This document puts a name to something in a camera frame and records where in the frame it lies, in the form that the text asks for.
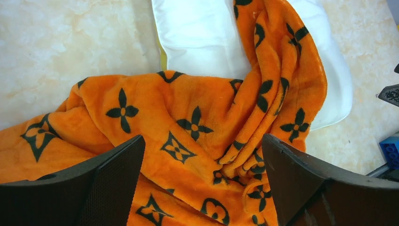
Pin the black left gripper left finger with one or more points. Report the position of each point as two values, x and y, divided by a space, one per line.
95 192

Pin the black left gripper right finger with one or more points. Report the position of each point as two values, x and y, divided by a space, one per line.
308 191

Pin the orange patterned pillowcase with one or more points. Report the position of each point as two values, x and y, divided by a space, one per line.
203 162

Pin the white pillow yellow edge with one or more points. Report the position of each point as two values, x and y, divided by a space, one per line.
200 37

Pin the black right arm gripper tip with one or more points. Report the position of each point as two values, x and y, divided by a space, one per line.
390 94

